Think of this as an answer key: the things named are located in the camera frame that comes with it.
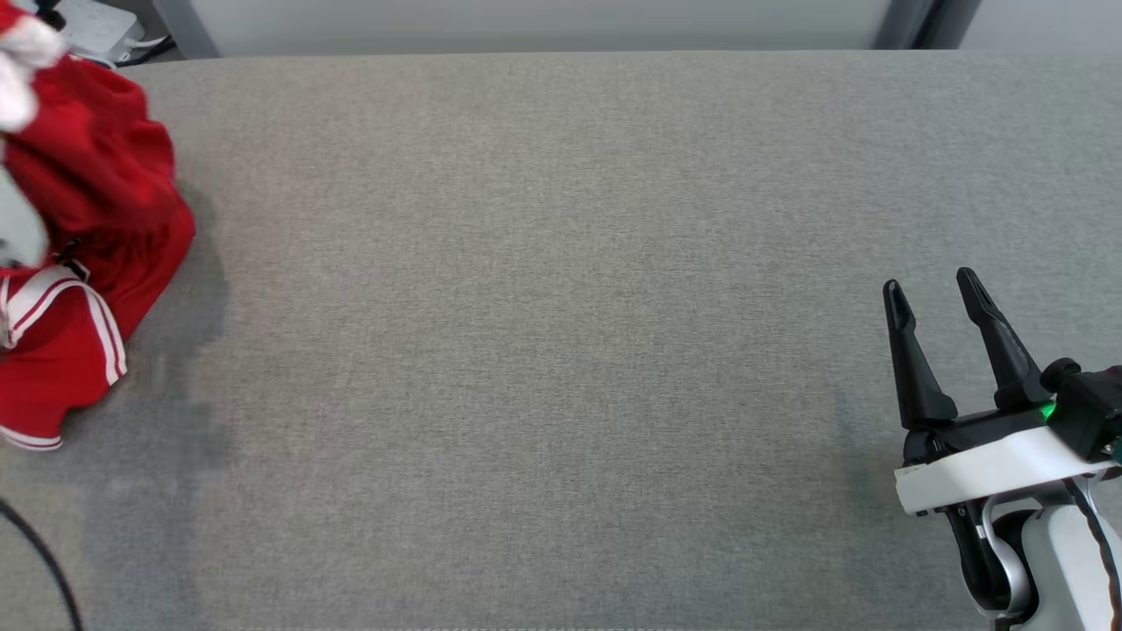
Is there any white multi-socket power strip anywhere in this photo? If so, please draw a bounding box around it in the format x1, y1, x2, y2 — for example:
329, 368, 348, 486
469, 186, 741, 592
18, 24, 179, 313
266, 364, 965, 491
53, 0, 146, 62

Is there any grey partition foot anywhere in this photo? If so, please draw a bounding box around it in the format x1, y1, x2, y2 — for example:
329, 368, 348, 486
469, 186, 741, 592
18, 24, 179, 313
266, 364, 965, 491
153, 0, 220, 60

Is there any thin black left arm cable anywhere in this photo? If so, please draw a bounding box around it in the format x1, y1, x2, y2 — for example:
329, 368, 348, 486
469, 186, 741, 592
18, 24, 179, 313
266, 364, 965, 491
0, 500, 84, 631

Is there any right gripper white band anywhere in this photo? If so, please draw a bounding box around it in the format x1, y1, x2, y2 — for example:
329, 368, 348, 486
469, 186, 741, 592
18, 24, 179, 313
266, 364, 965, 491
883, 267, 1122, 518

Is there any red basketball jersey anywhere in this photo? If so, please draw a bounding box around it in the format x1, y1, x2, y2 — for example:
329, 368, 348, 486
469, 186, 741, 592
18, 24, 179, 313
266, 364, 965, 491
0, 54, 196, 452

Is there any white garment with red trim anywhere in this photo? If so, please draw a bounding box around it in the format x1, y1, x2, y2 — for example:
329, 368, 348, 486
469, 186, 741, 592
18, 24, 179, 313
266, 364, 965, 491
0, 16, 67, 132

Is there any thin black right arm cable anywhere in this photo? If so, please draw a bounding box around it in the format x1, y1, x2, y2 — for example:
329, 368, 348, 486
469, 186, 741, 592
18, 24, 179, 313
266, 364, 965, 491
1065, 478, 1122, 619

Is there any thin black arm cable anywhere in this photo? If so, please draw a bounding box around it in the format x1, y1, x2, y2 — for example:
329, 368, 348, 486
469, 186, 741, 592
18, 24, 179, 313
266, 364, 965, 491
1065, 478, 1122, 619
0, 500, 84, 631

